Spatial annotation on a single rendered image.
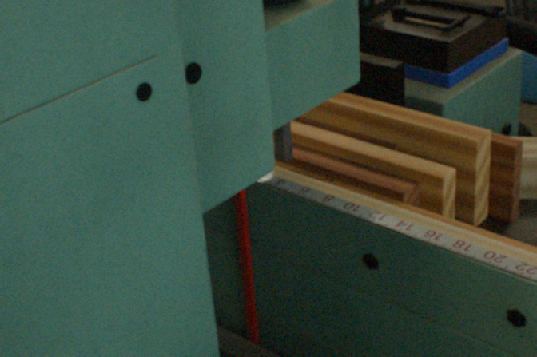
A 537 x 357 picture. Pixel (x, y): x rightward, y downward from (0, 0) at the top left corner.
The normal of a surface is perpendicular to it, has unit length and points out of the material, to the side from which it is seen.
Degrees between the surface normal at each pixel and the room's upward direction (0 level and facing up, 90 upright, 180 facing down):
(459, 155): 90
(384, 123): 90
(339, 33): 90
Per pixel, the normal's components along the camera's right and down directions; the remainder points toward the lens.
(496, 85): 0.76, 0.25
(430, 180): -0.65, 0.39
